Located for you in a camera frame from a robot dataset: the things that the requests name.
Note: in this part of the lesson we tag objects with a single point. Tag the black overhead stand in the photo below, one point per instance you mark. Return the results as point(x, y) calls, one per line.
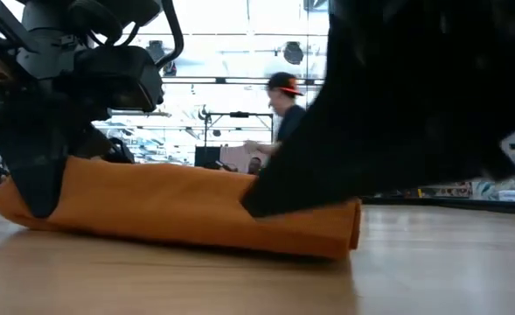
point(239, 114)

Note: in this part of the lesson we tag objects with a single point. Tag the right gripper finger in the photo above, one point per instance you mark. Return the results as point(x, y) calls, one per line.
point(349, 157)

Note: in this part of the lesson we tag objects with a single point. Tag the white container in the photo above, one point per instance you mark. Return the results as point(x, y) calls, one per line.
point(509, 195)

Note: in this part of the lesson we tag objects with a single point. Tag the orange towel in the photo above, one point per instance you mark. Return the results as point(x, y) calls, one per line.
point(174, 205)

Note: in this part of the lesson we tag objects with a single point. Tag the floral patterned cloth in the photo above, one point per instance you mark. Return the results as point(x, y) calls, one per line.
point(489, 190)

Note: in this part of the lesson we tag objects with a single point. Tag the pink hanging cloth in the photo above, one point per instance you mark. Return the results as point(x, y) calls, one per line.
point(235, 157)

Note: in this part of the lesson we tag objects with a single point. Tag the small black monitor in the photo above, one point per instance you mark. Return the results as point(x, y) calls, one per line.
point(207, 155)

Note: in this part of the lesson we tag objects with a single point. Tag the brown patterned cloth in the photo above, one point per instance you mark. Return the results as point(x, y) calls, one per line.
point(449, 190)

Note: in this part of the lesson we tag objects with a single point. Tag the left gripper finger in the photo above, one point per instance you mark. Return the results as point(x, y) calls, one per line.
point(104, 146)
point(34, 153)

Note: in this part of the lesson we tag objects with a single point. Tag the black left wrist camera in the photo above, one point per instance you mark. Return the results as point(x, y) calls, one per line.
point(117, 79)

